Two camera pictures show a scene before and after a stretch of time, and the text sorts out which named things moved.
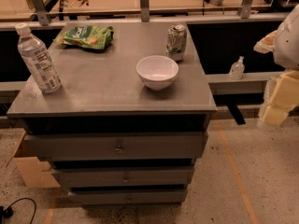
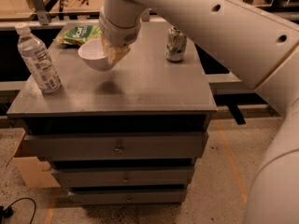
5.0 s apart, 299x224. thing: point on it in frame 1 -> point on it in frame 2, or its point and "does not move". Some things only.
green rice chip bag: (92, 36) does not move
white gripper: (288, 44) -> (119, 35)
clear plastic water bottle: (35, 56) does not move
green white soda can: (177, 42) does not move
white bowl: (157, 72) -> (94, 54)
